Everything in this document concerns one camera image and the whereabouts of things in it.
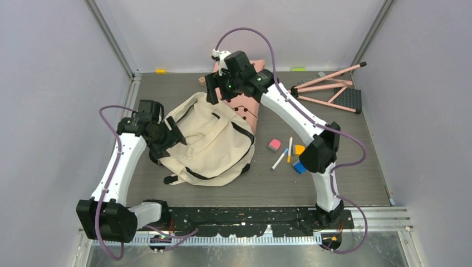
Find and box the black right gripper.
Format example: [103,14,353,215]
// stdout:
[203,70,241,107]

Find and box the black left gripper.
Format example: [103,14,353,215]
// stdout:
[149,116,186,159]

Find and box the beige canvas backpack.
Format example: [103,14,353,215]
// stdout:
[149,92,255,186]

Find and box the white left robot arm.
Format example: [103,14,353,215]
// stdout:
[76,100,186,243]

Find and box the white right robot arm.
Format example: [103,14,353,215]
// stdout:
[205,50,344,229]

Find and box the pink perforated music stand tray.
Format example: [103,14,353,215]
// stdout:
[213,58,266,135]

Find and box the pink eraser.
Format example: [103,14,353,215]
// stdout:
[267,139,281,152]

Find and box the white blue marker pen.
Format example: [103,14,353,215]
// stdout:
[271,148,288,171]

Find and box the green block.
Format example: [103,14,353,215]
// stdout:
[291,67,306,72]

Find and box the orange yellow eraser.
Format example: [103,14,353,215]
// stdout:
[292,145,306,156]

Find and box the grey lego strip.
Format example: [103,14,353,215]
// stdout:
[298,72,326,85]

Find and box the blue eraser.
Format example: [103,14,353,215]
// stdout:
[292,160,307,174]

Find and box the pink folding tripod stand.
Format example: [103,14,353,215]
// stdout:
[289,61,367,114]

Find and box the dark grey lego baseplate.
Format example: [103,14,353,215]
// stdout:
[332,88,362,114]

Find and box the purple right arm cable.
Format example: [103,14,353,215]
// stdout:
[214,27,368,255]

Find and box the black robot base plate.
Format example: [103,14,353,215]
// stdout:
[151,206,354,238]

